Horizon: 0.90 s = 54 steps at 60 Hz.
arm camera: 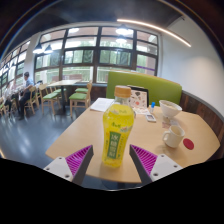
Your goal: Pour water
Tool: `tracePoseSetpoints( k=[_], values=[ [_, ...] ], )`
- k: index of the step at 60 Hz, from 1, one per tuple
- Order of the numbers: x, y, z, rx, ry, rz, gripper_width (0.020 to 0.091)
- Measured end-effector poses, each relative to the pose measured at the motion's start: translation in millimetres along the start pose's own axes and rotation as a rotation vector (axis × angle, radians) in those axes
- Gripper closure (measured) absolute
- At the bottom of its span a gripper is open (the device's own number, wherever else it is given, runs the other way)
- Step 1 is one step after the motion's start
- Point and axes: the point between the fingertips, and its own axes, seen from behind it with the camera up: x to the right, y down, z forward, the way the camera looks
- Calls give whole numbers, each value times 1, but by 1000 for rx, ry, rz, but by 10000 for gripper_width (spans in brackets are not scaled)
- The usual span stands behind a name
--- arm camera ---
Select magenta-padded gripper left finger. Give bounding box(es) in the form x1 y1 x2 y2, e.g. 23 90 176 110
43 144 95 186

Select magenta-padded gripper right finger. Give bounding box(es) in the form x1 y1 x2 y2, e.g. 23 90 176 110
128 143 184 186

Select yellow drink bottle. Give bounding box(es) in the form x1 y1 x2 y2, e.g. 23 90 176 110
101 85 136 168

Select white ceramic mug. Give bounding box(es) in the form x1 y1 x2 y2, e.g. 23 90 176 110
162 124 186 149

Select flat round red coaster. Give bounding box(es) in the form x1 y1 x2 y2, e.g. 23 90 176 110
182 137 195 151

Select clear plastic packet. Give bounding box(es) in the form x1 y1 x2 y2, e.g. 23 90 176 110
161 117 179 129

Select white ceramic bowl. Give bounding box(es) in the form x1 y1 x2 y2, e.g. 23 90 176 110
158 99 183 119

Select black-framed picture stand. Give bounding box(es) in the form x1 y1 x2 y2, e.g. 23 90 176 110
127 84 150 109

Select wooden chairs with green seats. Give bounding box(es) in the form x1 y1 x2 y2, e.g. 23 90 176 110
0 79 94 118

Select white paper sheets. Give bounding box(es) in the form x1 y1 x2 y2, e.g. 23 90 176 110
89 97 115 113

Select green upholstered bench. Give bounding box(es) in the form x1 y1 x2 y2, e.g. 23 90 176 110
105 70 183 107

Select person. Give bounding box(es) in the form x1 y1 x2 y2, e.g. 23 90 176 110
17 71 35 121
2 83 17 114

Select light wooden dining table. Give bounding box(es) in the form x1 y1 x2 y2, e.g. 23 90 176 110
47 79 82 111

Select long linear ceiling lamp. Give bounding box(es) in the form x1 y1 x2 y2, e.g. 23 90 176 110
116 18 193 48

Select pendant ceiling lights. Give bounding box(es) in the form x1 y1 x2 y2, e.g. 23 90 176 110
32 24 134 55

